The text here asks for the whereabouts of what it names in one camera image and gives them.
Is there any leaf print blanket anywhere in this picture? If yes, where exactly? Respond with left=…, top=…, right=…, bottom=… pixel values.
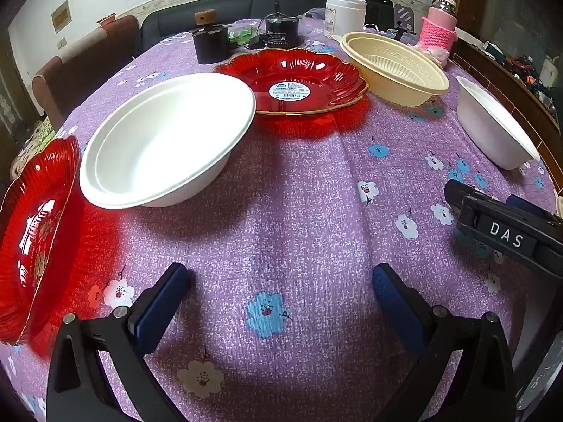
left=9, top=116, right=56, bottom=181

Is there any black leather sofa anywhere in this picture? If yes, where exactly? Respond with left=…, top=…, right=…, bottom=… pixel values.
left=140, top=0, right=397, bottom=56

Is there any black cylinder with wooden top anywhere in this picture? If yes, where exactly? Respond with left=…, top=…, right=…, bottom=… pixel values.
left=192, top=10, right=229, bottom=64

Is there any pink bottle with knitted sleeve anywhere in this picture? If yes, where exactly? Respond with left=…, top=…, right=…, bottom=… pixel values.
left=418, top=0, right=458, bottom=51

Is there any white plastic jar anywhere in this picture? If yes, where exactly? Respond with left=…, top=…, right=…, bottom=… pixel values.
left=325, top=0, right=367, bottom=36

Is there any red ribbed plastic plate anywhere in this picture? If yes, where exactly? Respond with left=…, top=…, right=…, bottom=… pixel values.
left=0, top=134, right=86, bottom=347

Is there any black round labelled device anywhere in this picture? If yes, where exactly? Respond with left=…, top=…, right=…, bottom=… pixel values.
left=263, top=14, right=300, bottom=49

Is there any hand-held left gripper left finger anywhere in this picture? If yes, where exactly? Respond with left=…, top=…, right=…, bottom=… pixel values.
left=46, top=262, right=192, bottom=422

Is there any large white bowl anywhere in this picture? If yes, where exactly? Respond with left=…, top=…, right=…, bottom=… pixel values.
left=79, top=73, right=257, bottom=209

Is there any purple floral tablecloth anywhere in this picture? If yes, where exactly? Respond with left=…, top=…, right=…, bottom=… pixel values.
left=0, top=18, right=563, bottom=422

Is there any clear plastic container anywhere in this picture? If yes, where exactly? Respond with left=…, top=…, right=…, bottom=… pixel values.
left=301, top=6, right=328, bottom=36

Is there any small white bowl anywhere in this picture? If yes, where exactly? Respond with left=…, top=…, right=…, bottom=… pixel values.
left=456, top=76, right=542, bottom=171

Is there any cream plastic strainer bowl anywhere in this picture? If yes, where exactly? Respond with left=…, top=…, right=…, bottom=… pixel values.
left=332, top=32, right=450, bottom=107

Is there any green cloth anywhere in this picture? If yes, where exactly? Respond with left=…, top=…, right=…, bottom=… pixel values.
left=37, top=119, right=54, bottom=147

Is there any pink plastic bag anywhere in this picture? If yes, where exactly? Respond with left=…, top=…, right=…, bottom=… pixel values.
left=424, top=46, right=450, bottom=69

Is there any grey perforated metal stand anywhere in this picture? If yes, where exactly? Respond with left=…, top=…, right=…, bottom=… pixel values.
left=394, top=3, right=416, bottom=31

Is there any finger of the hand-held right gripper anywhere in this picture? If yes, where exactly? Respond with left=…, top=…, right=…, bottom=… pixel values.
left=506, top=194, right=563, bottom=225
left=443, top=179, right=485, bottom=229

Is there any green packet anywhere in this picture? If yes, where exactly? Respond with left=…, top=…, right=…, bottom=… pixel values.
left=229, top=25, right=260, bottom=45

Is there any red gold-rimmed labelled plate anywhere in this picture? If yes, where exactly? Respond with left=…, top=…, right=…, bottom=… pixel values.
left=212, top=48, right=368, bottom=117

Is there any yellow wall plaque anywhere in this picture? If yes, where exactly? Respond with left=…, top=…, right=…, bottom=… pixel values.
left=51, top=1, right=72, bottom=33

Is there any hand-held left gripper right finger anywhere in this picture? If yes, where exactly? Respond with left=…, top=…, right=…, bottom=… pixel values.
left=372, top=263, right=515, bottom=422

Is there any brown armchair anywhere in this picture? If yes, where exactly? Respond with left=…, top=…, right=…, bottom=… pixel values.
left=31, top=14, right=141, bottom=130

